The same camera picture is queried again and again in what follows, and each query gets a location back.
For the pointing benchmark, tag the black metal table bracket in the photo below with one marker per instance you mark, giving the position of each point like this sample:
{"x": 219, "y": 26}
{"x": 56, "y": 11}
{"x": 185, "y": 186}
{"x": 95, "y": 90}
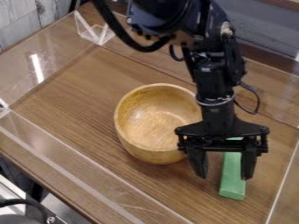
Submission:
{"x": 40, "y": 213}

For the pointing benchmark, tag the brown wooden bowl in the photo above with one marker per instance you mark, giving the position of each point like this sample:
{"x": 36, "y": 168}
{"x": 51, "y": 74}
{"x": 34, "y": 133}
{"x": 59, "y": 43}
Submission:
{"x": 147, "y": 115}

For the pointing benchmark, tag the clear acrylic corner bracket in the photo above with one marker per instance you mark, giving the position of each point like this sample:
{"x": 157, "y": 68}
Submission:
{"x": 97, "y": 33}

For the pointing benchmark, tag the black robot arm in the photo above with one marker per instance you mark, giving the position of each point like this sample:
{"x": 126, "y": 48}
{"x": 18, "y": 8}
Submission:
{"x": 197, "y": 25}

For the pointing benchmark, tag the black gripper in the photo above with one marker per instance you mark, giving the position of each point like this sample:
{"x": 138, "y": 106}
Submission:
{"x": 222, "y": 132}

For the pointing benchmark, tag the green rectangular block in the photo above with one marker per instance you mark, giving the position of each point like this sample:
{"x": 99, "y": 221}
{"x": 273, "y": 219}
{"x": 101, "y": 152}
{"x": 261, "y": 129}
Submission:
{"x": 231, "y": 186}

